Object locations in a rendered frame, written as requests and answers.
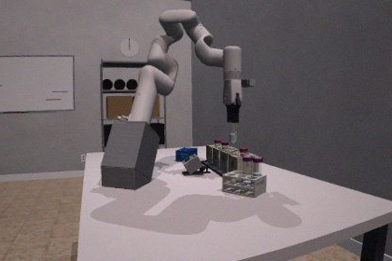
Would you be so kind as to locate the blue tube rack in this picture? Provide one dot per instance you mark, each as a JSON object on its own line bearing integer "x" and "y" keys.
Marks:
{"x": 187, "y": 152}

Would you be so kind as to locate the beige bucket adapter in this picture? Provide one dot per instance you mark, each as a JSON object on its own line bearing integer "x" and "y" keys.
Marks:
{"x": 236, "y": 162}
{"x": 224, "y": 159}
{"x": 209, "y": 152}
{"x": 216, "y": 154}

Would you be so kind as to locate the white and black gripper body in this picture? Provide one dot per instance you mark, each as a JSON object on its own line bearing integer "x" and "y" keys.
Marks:
{"x": 231, "y": 87}

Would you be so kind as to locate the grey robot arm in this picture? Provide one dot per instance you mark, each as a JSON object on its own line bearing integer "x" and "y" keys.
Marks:
{"x": 230, "y": 58}

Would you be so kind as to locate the white tube rack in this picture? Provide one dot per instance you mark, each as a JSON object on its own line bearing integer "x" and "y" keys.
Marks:
{"x": 228, "y": 184}

